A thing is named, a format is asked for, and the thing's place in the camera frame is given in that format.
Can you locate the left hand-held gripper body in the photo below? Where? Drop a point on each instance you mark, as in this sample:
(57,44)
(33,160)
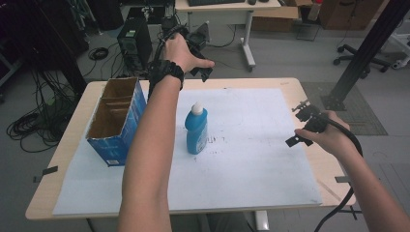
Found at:
(196,42)

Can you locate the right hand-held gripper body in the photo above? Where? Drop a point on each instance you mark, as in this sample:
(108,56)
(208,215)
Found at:
(314,121)

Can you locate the blue bottle with white cap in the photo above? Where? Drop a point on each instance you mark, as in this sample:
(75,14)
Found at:
(196,132)

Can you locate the blue cardboard box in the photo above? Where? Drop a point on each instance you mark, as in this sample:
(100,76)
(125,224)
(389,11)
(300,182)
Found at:
(127,129)

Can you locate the person's left hand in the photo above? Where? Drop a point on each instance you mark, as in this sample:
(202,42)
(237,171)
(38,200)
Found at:
(179,53)

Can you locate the person's right hand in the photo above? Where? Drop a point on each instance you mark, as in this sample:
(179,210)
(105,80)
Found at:
(333,137)

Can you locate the black wristwatch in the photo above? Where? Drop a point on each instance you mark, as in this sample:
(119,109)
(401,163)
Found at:
(166,72)

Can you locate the white desk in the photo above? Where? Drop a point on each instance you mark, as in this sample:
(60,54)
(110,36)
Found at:
(225,13)

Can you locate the black keyboard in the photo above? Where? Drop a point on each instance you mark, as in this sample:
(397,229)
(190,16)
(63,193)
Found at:
(214,2)

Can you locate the grey floor mat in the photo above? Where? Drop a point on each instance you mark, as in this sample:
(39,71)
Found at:
(361,112)

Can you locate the grey tape strip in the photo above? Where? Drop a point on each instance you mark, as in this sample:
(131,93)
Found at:
(46,171)
(342,179)

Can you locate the black computer tower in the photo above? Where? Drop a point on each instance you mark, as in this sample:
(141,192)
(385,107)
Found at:
(133,42)

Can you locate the black office chair base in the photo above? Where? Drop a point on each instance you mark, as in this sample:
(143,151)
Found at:
(361,59)

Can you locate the flat brown cardboard box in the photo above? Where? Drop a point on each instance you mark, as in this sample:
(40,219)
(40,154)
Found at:
(274,17)

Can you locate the black metal stand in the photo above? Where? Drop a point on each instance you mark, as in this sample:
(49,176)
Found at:
(364,54)

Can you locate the white table leg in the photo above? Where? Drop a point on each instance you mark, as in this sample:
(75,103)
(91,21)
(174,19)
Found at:
(261,221)

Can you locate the large brown cardboard box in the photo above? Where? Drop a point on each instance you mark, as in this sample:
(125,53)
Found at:
(349,14)

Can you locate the light wooden table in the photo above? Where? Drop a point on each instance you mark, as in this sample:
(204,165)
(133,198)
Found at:
(61,164)

